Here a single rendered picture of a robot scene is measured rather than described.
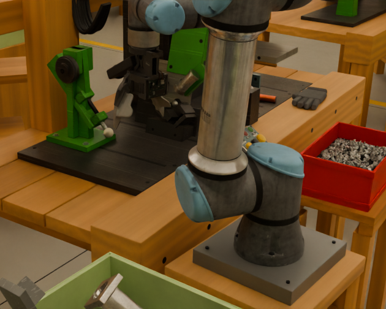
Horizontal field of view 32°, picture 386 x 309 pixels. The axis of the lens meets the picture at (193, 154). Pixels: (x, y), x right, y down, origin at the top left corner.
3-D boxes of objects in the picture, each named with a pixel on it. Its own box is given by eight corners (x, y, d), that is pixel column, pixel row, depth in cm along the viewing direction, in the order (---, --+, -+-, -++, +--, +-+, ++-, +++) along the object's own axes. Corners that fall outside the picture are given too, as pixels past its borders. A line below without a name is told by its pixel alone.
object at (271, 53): (297, 56, 208) (298, 46, 207) (275, 68, 196) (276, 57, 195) (190, 37, 227) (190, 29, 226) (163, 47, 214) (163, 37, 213)
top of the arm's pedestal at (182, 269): (364, 271, 151) (366, 256, 149) (293, 343, 127) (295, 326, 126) (245, 225, 168) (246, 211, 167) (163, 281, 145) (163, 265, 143)
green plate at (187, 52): (212, 78, 201) (224, 7, 198) (199, 77, 194) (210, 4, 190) (180, 71, 207) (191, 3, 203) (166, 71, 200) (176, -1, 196)
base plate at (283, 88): (312, 87, 252) (313, 83, 251) (141, 198, 165) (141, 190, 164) (215, 68, 272) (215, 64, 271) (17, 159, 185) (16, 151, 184)
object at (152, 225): (361, 113, 266) (366, 76, 260) (141, 301, 148) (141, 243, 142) (328, 106, 273) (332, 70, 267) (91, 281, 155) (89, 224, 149)
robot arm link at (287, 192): (312, 214, 138) (318, 154, 133) (254, 226, 133) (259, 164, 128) (281, 190, 148) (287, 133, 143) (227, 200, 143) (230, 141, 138)
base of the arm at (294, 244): (318, 249, 145) (323, 208, 141) (271, 274, 135) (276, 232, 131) (265, 222, 155) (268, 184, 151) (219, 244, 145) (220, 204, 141)
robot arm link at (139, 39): (121, 27, 158) (148, 22, 163) (121, 46, 160) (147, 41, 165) (141, 33, 153) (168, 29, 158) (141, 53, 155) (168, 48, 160)
